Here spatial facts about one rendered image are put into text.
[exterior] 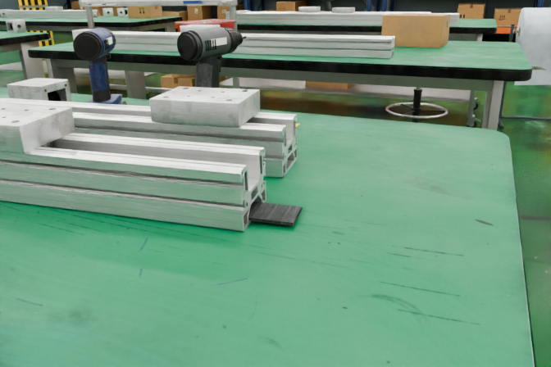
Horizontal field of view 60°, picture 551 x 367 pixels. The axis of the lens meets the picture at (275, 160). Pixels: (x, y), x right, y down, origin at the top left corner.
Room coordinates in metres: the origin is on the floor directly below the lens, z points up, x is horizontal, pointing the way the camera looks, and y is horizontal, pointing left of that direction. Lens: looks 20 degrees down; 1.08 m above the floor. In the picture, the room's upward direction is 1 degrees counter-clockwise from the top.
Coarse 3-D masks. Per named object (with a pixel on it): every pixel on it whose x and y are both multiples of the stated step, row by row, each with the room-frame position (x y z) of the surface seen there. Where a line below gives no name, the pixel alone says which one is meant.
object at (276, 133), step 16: (80, 112) 0.87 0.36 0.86; (96, 112) 0.92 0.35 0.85; (112, 112) 0.90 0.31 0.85; (128, 112) 0.89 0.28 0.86; (144, 112) 0.88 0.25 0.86; (80, 128) 0.84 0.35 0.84; (96, 128) 0.84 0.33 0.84; (112, 128) 0.83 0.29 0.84; (128, 128) 0.83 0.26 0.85; (144, 128) 0.80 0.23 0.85; (160, 128) 0.79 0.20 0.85; (176, 128) 0.79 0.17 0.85; (192, 128) 0.78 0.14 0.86; (208, 128) 0.77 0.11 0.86; (224, 128) 0.76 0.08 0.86; (240, 128) 0.75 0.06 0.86; (256, 128) 0.75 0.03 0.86; (272, 128) 0.74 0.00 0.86; (288, 128) 0.80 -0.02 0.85; (240, 144) 0.75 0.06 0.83; (256, 144) 0.74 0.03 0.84; (272, 144) 0.74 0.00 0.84; (288, 144) 0.78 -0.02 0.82; (272, 160) 0.74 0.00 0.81; (288, 160) 0.81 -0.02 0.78; (272, 176) 0.74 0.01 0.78
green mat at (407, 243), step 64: (320, 128) 1.03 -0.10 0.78; (384, 128) 1.02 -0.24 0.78; (448, 128) 1.01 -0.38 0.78; (320, 192) 0.68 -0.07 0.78; (384, 192) 0.67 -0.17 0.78; (448, 192) 0.67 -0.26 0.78; (512, 192) 0.66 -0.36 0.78; (0, 256) 0.50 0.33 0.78; (64, 256) 0.50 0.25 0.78; (128, 256) 0.50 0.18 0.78; (192, 256) 0.49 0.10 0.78; (256, 256) 0.49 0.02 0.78; (320, 256) 0.49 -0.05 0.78; (384, 256) 0.49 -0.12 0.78; (448, 256) 0.48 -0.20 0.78; (512, 256) 0.48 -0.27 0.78; (0, 320) 0.38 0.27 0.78; (64, 320) 0.38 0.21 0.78; (128, 320) 0.38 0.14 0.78; (192, 320) 0.38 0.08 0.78; (256, 320) 0.38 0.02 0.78; (320, 320) 0.37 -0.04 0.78; (384, 320) 0.37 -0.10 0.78; (448, 320) 0.37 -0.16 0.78; (512, 320) 0.37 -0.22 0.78
